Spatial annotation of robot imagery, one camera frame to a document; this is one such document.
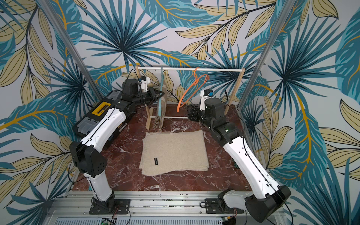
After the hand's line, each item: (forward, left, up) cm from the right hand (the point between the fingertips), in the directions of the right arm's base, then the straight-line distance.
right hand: (180, 111), depth 66 cm
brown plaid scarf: (+11, +13, -20) cm, 26 cm away
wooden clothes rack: (+28, +23, -34) cm, 50 cm away
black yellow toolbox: (+9, +59, -20) cm, 63 cm away
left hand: (+14, +8, -1) cm, 16 cm away
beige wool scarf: (-2, +4, -36) cm, 37 cm away
